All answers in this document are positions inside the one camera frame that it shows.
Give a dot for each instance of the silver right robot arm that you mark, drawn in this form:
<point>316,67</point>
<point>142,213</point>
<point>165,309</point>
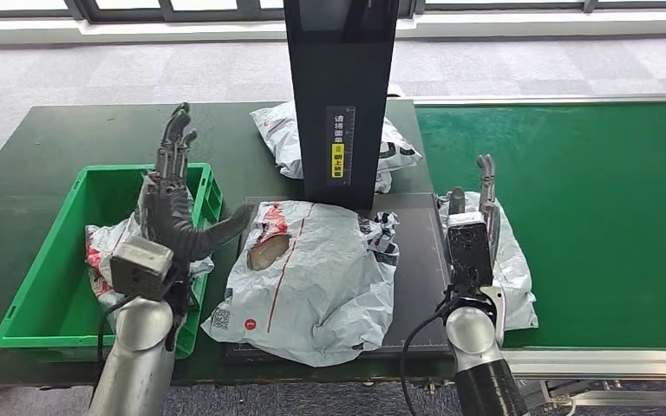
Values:
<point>476,356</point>

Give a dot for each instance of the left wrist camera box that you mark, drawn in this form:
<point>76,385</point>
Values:
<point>140,267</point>

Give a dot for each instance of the dark window frame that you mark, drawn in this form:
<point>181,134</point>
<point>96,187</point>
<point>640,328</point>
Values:
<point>195,16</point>

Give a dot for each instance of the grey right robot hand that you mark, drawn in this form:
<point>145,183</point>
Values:
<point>489,189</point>

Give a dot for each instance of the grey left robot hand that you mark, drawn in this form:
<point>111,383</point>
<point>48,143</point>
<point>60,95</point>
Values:
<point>166,212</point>

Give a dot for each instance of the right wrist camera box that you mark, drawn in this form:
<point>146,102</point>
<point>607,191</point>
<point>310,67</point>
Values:
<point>470,247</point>

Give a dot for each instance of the black inbound scanner machine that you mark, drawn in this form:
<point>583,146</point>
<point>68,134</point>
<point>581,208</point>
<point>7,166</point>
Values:
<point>339,69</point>

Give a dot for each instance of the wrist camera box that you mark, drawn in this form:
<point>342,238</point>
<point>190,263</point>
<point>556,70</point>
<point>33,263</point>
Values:
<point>140,267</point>
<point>470,247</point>

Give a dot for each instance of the white parcel bag black print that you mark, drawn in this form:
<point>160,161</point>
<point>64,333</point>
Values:
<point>275,135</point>

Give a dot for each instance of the plain white parcel bag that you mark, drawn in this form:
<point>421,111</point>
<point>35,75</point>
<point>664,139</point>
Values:
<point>517,270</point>

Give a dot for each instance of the green plastic crate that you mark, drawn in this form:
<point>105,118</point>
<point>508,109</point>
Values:
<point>46,275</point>

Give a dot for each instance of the white parcel bag brown tear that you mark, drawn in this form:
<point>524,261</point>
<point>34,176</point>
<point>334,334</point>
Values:
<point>321,287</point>

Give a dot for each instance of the yellow black label strip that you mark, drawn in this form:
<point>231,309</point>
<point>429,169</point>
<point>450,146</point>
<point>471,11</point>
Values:
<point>337,166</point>

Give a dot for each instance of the green conveyor belt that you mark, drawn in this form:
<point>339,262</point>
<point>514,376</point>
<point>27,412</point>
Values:
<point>597,172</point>

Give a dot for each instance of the grey parcel bag red lettering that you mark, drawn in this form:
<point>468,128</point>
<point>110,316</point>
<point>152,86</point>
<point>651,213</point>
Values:
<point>100,252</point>

